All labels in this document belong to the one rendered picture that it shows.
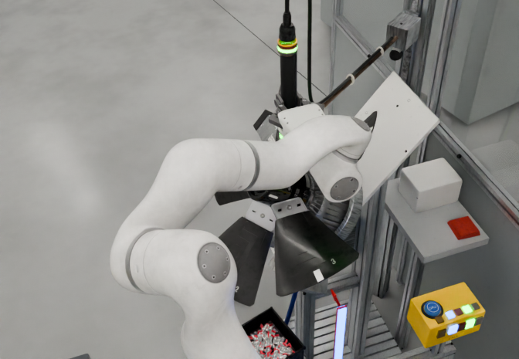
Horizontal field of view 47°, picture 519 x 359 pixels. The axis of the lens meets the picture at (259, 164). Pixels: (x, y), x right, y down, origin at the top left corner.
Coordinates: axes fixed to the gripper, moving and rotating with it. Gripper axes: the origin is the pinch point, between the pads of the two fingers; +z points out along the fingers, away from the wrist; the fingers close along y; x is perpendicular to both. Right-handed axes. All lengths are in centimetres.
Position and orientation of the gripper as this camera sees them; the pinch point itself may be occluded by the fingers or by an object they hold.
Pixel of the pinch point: (288, 100)
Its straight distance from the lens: 142.1
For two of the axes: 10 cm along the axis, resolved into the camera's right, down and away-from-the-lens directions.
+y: 9.5, -2.4, 2.1
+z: -3.2, -6.2, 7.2
